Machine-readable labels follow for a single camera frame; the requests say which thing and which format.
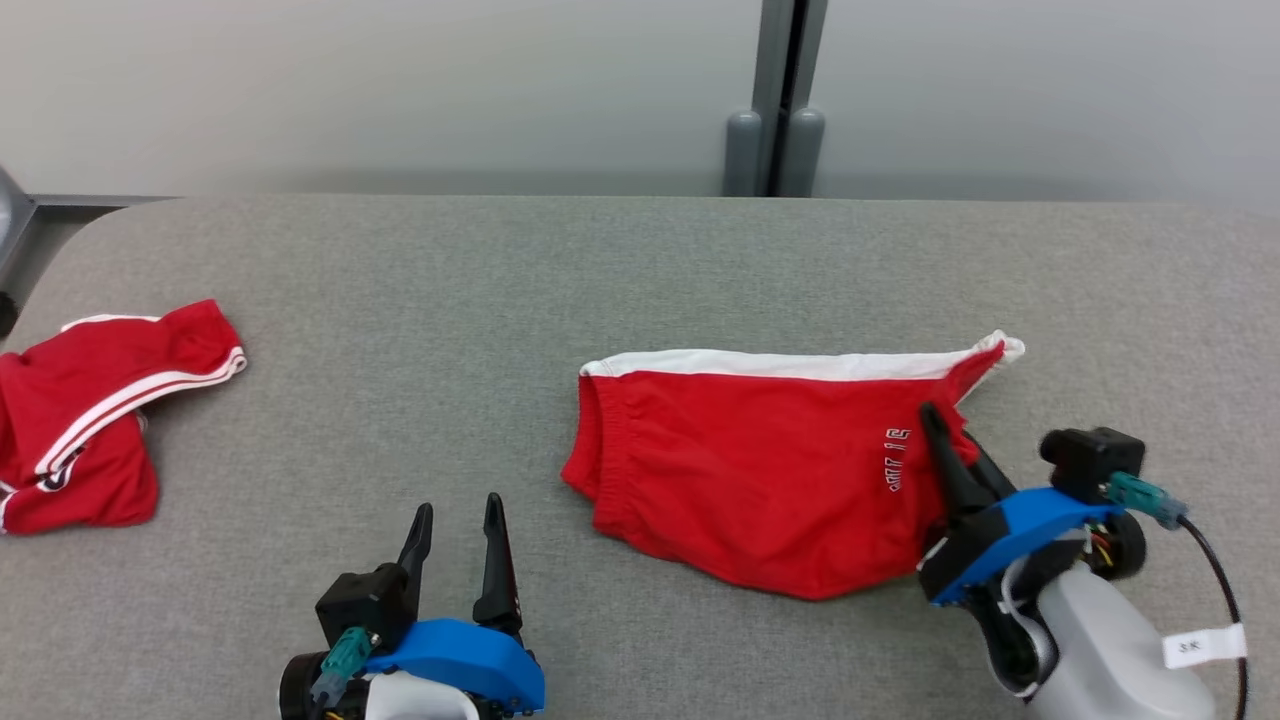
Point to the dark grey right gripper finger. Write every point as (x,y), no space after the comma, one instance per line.
(990,475)
(950,470)

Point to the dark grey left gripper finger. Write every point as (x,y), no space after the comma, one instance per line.
(418,550)
(497,580)

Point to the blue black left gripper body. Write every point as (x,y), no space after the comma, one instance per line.
(470,655)

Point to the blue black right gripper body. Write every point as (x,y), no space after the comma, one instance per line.
(1010,530)

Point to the red shorts white waistband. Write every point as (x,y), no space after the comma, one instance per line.
(760,470)

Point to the red shirt white stripes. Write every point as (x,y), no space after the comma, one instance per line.
(90,420)

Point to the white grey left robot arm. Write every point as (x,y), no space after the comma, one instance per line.
(420,700)

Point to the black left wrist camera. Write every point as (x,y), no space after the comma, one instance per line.
(365,600)

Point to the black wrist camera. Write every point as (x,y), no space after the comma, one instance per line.
(1090,460)
(365,600)

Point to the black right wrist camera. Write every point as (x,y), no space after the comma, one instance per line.
(1090,460)

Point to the teal left camera connector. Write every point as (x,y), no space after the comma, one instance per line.
(345,655)

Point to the teal camera connector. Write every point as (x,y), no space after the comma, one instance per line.
(1140,495)
(345,655)

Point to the teal right camera connector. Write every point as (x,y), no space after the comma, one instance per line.
(1140,495)

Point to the grey metal partition post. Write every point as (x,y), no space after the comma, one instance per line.
(775,90)

